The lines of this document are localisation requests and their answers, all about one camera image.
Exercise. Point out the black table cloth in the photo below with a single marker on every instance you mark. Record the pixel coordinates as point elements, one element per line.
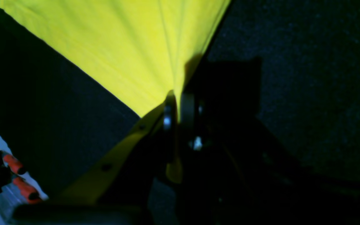
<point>294,65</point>

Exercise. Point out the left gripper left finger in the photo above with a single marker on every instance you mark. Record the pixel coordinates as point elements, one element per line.
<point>124,175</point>

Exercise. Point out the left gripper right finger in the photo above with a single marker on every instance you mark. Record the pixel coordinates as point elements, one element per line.
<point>237,173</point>

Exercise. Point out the yellow t-shirt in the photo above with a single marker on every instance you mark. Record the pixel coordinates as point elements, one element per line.
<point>75,75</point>

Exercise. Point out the red black clamp left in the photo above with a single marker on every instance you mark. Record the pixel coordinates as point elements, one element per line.
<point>30,193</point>

